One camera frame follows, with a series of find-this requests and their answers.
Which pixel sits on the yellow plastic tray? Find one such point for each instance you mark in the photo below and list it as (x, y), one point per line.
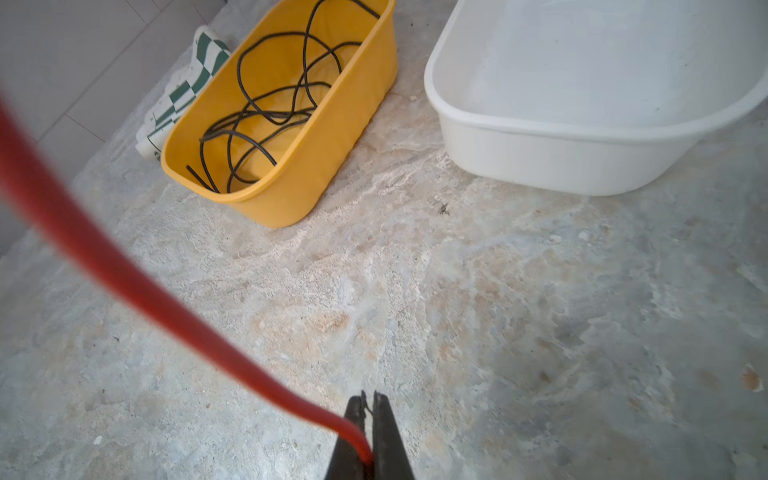
(267, 135)

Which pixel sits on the white plastic tray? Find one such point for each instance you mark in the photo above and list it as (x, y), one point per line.
(592, 98)

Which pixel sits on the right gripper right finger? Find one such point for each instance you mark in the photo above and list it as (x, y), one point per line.
(390, 457)

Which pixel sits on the green white checkerboard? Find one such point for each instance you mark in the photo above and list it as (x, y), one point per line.
(208, 55)

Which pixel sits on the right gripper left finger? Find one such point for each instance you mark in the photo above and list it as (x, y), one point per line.
(345, 463)

